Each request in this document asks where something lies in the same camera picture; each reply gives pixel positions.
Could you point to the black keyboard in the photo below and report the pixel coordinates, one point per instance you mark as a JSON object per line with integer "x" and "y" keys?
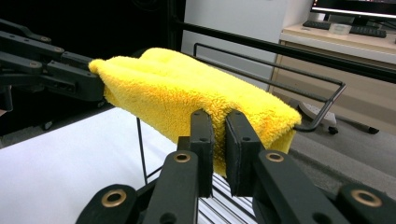
{"x": 367, "y": 31}

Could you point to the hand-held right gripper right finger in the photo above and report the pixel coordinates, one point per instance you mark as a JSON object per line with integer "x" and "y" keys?
{"x": 241, "y": 161}

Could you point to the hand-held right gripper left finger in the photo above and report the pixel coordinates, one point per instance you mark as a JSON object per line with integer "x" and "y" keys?
{"x": 202, "y": 149}

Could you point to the clear plastic box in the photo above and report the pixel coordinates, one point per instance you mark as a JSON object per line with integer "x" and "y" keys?
{"x": 340, "y": 28}

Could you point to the black metal frame bar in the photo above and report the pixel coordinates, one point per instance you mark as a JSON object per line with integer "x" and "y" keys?
{"x": 280, "y": 47}

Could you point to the computer monitor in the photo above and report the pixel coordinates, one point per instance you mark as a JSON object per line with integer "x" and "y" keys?
{"x": 355, "y": 6}

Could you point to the beige wooden desk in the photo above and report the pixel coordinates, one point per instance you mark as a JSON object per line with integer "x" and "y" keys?
{"x": 367, "y": 90}

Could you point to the yellow towel with black trim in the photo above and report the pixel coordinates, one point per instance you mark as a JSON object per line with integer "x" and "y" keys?
{"x": 186, "y": 90}

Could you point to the grey chair base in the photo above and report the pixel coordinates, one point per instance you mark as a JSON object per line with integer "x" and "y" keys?
{"x": 313, "y": 111}

